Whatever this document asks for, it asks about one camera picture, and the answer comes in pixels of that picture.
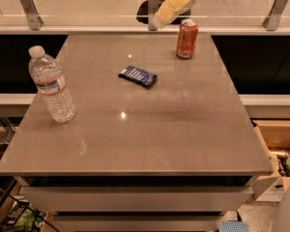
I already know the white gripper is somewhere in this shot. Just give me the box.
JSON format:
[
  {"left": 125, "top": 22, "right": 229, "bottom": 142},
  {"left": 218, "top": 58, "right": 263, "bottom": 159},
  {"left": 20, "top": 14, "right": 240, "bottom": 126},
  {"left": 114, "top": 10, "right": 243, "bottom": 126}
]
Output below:
[{"left": 153, "top": 0, "right": 196, "bottom": 29}]

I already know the blue rxbar blueberry wrapper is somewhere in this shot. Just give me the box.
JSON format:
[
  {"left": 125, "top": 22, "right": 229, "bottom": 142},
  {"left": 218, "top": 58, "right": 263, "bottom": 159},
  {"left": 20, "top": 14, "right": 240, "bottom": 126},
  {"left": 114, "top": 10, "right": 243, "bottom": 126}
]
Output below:
[{"left": 118, "top": 66, "right": 158, "bottom": 88}]

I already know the black office chair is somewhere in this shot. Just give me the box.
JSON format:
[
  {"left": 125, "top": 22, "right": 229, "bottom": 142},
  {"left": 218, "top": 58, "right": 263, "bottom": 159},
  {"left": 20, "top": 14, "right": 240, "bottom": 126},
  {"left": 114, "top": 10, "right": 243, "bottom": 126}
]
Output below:
[{"left": 136, "top": 1, "right": 191, "bottom": 25}]

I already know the orange soda can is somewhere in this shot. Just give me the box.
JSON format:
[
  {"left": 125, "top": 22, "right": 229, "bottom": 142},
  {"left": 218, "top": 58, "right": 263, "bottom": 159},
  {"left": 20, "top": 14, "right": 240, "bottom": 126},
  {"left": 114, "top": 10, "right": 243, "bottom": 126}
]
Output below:
[{"left": 176, "top": 18, "right": 198, "bottom": 59}]

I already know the clear plastic water bottle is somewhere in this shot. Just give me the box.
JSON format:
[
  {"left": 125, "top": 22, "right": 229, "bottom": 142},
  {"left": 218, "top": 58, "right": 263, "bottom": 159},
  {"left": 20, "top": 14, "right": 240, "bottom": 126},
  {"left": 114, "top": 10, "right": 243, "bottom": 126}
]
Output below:
[{"left": 28, "top": 45, "right": 76, "bottom": 123}]

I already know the grey drawer cabinet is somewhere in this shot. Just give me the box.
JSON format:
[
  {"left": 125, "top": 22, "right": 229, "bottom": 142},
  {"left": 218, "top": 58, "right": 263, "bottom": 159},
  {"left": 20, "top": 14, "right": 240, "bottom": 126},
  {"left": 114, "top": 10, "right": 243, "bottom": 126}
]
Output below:
[{"left": 0, "top": 33, "right": 273, "bottom": 232}]

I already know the cardboard box with items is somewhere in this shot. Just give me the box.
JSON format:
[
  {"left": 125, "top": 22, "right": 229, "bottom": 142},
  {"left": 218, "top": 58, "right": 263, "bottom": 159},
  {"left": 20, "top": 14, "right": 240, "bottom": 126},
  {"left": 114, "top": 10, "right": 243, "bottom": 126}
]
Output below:
[{"left": 252, "top": 120, "right": 290, "bottom": 202}]

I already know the blue perforated object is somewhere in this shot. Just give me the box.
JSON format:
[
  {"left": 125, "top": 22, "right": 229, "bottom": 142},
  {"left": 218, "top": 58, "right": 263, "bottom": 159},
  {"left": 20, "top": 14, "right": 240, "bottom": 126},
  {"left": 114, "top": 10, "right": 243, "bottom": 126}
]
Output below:
[{"left": 218, "top": 221, "right": 249, "bottom": 232}]

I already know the green black snack bag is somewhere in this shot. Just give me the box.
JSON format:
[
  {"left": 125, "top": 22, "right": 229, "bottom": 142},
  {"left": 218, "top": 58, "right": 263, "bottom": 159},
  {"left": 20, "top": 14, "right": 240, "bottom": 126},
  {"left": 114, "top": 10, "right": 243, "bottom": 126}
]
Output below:
[{"left": 1, "top": 195, "right": 46, "bottom": 232}]

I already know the middle metal glass bracket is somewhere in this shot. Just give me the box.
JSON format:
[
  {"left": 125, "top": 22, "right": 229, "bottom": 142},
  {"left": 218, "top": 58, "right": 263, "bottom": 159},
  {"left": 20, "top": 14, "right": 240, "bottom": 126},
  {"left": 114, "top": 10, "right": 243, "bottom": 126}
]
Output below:
[{"left": 148, "top": 0, "right": 160, "bottom": 31}]

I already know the metal glass bracket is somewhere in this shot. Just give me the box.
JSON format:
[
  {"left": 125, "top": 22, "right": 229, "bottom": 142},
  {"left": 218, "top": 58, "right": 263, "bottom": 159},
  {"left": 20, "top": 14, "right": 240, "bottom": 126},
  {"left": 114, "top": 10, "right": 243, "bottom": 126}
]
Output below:
[
  {"left": 262, "top": 0, "right": 288, "bottom": 31},
  {"left": 19, "top": 0, "right": 44, "bottom": 30},
  {"left": 148, "top": 0, "right": 160, "bottom": 31}
]

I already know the right metal glass bracket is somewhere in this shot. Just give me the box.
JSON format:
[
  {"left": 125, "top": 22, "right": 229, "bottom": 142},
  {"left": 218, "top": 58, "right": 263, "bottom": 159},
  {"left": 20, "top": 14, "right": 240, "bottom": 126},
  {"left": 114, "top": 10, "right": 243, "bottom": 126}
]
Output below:
[{"left": 262, "top": 0, "right": 288, "bottom": 31}]

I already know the left metal glass bracket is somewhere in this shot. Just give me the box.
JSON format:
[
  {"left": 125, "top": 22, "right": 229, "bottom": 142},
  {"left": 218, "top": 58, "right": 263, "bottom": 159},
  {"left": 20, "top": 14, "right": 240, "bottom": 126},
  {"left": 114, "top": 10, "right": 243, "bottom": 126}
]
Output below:
[{"left": 19, "top": 0, "right": 44, "bottom": 30}]

